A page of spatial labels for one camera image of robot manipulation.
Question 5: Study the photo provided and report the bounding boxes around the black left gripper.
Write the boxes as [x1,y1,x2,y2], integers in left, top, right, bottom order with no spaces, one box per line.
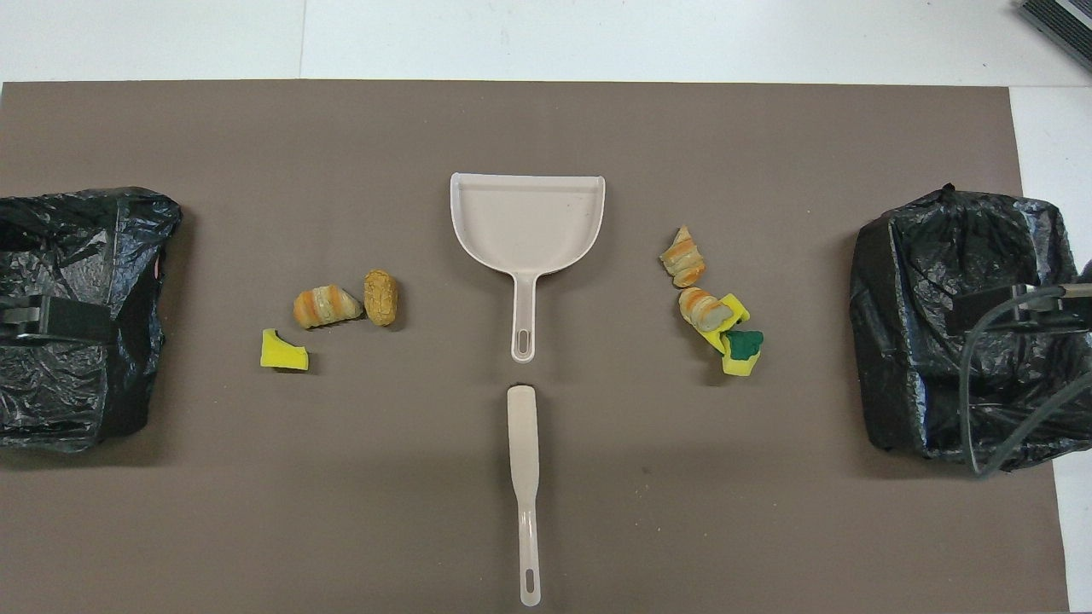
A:
[0,295,118,344]

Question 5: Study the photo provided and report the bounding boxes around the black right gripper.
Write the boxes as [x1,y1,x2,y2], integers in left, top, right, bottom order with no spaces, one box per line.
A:
[944,288,1092,335]

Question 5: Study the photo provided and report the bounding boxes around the plain yellow sponge piece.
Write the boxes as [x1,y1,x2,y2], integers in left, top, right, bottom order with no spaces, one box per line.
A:
[260,328,311,372]
[698,293,752,355]

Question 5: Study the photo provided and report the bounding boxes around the yellow sponge green scrub top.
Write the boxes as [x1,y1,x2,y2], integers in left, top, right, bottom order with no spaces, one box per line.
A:
[721,330,764,378]

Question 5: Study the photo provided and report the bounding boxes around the brown oval bread roll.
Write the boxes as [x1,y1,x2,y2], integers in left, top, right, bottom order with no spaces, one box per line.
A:
[363,269,399,327]

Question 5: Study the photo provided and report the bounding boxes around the beige hand brush black bristles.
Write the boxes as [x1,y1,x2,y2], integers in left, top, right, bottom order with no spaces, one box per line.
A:
[507,385,543,608]

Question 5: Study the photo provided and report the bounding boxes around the beige plastic dustpan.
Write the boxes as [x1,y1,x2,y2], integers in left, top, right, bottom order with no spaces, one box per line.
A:
[450,172,607,364]

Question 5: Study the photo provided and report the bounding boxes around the black bag lined bin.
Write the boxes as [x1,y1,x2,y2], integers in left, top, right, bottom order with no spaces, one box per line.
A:
[0,187,183,453]
[849,183,1092,472]

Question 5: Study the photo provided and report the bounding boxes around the grey ribbed device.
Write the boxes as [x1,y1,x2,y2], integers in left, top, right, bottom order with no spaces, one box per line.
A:
[1017,0,1092,73]

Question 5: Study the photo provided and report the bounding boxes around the brown table mat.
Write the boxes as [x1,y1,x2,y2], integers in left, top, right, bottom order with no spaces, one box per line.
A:
[0,79,1072,614]

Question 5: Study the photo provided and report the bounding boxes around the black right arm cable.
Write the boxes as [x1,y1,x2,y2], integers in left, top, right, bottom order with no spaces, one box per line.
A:
[957,284,1092,478]

